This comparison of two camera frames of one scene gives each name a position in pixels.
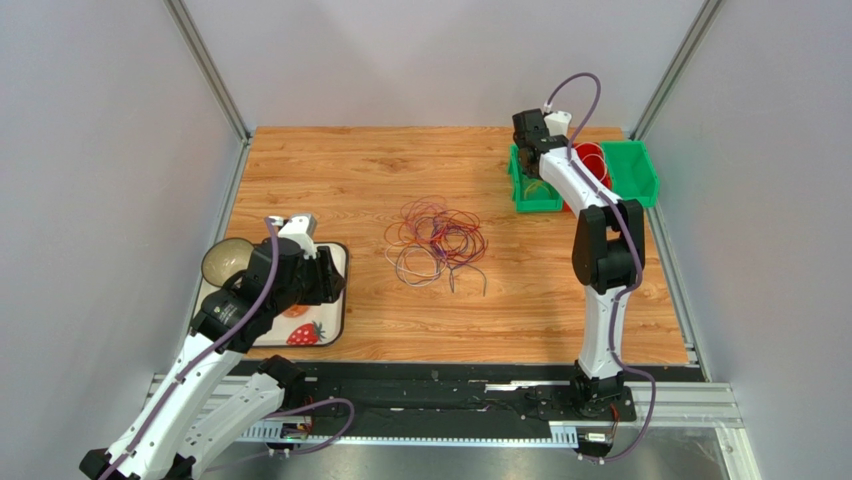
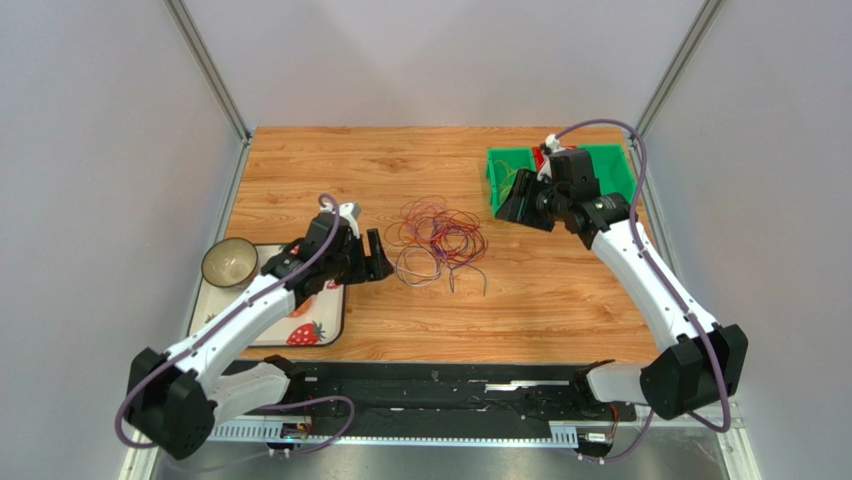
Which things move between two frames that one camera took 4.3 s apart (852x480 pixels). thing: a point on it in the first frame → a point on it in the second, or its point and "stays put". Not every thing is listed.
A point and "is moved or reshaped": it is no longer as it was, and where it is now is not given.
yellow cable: x=538 y=181 is moved or reshaped
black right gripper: x=525 y=157 → x=530 y=197
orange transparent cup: x=295 y=310 stays put
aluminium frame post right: x=674 y=69 stays put
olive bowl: x=225 y=258 stays put
